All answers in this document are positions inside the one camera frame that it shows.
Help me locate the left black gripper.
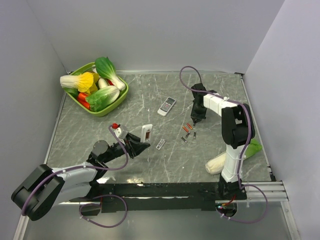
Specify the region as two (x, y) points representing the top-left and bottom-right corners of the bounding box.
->
(102, 132), (150, 163)

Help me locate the remote battery cover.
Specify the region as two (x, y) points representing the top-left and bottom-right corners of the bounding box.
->
(156, 139), (166, 150)

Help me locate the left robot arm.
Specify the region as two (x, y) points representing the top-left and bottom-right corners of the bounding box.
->
(11, 133), (150, 221)

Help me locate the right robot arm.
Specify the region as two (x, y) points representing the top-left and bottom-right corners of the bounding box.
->
(190, 83), (255, 199)

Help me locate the grey white remote control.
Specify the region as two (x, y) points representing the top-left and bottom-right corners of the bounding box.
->
(157, 97), (177, 117)

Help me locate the green plastic basket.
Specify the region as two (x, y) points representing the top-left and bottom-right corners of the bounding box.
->
(65, 62), (129, 117)

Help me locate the white napa cabbage toy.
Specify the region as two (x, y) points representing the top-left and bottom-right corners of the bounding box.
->
(205, 139), (263, 175)

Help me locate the black base bar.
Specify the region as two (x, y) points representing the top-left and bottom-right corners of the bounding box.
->
(70, 182), (247, 213)

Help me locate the green lettuce cabbage toy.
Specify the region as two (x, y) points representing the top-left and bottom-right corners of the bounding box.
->
(85, 85), (120, 112)

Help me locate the white radish toy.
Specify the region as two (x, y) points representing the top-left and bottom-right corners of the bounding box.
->
(98, 78), (109, 89)

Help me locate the orange carrot toy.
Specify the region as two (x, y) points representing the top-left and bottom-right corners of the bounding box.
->
(76, 92), (90, 110)

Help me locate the yellow napa cabbage toy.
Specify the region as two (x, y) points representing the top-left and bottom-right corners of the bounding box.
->
(59, 72), (99, 93)

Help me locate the green bok choy toy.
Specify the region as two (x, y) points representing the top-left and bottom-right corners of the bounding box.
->
(95, 57), (126, 91)

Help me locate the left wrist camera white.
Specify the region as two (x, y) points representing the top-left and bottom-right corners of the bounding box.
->
(111, 123), (129, 141)

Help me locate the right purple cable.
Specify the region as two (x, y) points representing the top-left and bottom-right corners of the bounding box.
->
(179, 65), (269, 224)

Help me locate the purple cable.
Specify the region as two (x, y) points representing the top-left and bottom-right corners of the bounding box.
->
(21, 124), (130, 228)
(179, 65), (269, 224)

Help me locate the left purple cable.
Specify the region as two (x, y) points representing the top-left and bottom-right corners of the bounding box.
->
(21, 124), (130, 228)

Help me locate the aluminium rail frame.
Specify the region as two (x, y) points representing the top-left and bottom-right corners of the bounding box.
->
(57, 181), (290, 206)

